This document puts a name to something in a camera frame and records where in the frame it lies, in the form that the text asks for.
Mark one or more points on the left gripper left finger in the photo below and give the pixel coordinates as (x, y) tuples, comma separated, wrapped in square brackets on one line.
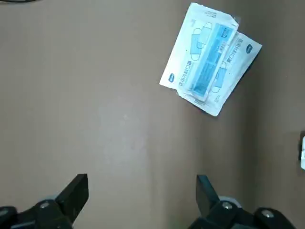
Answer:
[(47, 214)]

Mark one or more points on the white blue face mask packet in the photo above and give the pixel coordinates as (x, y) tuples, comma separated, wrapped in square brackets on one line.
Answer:
[(190, 55), (240, 66)]

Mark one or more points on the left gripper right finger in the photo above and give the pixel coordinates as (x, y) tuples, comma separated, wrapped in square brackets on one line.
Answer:
[(226, 217)]

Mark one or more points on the small white medicine box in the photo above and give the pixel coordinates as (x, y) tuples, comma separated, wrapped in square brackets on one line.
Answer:
[(303, 152)]

